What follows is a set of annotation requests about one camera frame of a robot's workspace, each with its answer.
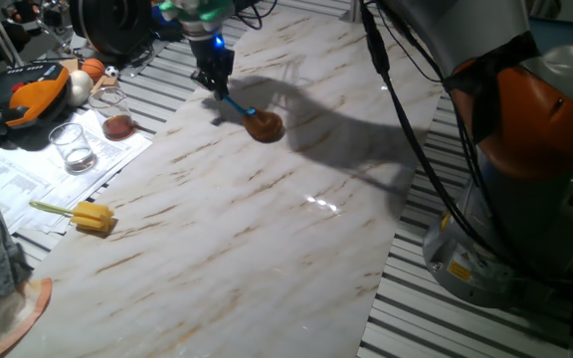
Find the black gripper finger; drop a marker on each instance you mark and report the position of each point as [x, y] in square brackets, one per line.
[226, 87]
[206, 79]

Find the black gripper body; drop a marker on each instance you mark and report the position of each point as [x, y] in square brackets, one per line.
[214, 57]

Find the silver orange robot arm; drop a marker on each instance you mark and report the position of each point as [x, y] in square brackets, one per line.
[515, 124]

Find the operator left hand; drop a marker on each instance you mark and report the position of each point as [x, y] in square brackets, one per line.
[23, 12]

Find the blue cloth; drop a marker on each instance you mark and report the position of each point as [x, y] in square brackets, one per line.
[159, 22]

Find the small soccer ball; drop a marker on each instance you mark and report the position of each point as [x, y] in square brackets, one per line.
[112, 71]

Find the glass beaker brown liquid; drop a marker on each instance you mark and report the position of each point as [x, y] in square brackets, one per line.
[117, 126]

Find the black round spool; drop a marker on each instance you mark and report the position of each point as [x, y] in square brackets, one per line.
[112, 25]

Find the small orange basketball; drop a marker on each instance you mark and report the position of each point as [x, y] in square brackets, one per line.
[93, 69]

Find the white ball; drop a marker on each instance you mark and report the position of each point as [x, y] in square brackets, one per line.
[80, 87]

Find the empty clear glass cup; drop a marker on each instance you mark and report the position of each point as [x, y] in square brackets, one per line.
[72, 149]

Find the orange black teach pendant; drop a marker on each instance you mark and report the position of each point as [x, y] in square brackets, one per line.
[38, 94]

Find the marble pattern sheet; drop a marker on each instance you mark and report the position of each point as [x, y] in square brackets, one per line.
[217, 273]

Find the printed paper sheets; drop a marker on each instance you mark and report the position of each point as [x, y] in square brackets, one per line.
[18, 184]

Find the blue box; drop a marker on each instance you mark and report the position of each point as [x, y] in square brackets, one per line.
[565, 32]

